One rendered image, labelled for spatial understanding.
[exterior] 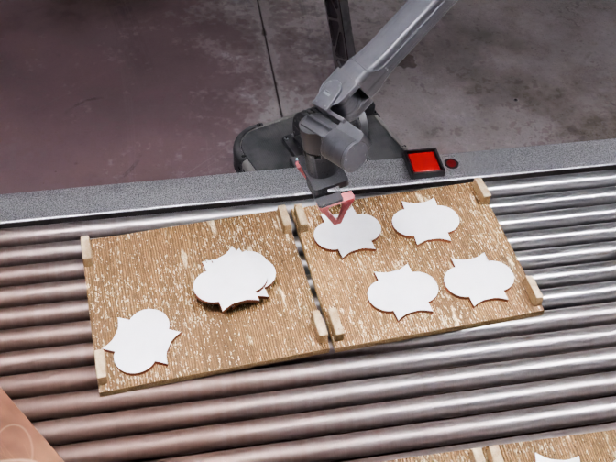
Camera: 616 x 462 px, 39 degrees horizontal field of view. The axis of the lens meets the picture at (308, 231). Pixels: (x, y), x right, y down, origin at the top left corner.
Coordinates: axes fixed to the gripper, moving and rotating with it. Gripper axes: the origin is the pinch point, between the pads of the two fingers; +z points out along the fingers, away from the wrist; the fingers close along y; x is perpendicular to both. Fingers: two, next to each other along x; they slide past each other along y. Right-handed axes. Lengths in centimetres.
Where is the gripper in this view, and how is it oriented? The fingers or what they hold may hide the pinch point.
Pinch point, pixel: (328, 203)
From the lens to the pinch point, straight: 165.3
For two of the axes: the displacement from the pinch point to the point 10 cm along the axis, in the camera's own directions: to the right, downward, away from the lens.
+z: 1.3, 6.9, 7.1
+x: 9.4, -3.2, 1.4
